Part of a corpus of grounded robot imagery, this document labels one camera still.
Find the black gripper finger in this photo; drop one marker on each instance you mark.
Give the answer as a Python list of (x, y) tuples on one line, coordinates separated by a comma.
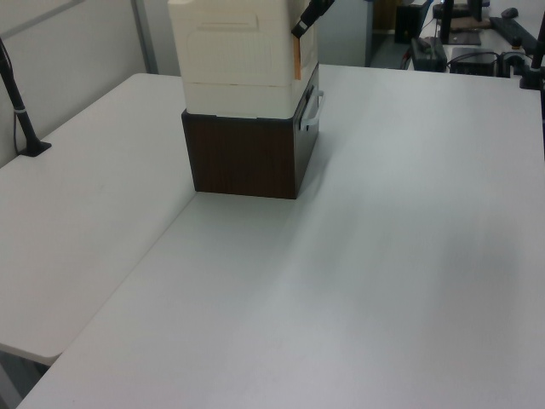
[(308, 15)]

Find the cream cabinet door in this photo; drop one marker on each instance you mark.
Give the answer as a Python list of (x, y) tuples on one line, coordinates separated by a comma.
[(308, 47)]

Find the grey filing cabinet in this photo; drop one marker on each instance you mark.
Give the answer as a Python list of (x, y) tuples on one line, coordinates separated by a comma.
[(345, 30)]

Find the cream plastic appliance top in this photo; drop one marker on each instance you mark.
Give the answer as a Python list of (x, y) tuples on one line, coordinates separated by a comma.
[(230, 59)]

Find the black computer monitor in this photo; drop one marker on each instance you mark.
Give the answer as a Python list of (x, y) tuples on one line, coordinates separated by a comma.
[(411, 21)]

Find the black device with green light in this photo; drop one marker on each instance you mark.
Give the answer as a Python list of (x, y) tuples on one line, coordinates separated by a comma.
[(428, 53)]

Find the black monitor stand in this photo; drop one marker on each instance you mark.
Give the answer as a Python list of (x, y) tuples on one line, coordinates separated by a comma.
[(457, 30)]

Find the dark brown wooden drawer box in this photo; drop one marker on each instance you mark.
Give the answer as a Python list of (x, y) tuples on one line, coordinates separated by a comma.
[(242, 157)]

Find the black electronics box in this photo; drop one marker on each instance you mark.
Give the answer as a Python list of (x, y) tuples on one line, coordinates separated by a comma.
[(472, 61)]

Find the black computer mouse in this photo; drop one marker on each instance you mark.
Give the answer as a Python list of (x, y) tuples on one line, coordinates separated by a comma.
[(509, 12)]

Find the black keyboard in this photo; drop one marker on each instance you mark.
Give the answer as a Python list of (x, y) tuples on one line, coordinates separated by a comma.
[(513, 27)]

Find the grey partition frame post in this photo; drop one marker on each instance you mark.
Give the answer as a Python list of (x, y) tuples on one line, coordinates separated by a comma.
[(145, 36)]

